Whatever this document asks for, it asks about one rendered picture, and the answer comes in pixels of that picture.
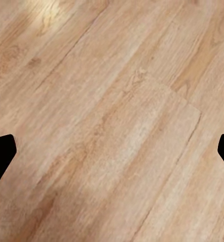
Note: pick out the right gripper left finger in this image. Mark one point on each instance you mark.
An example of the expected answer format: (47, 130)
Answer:
(7, 152)

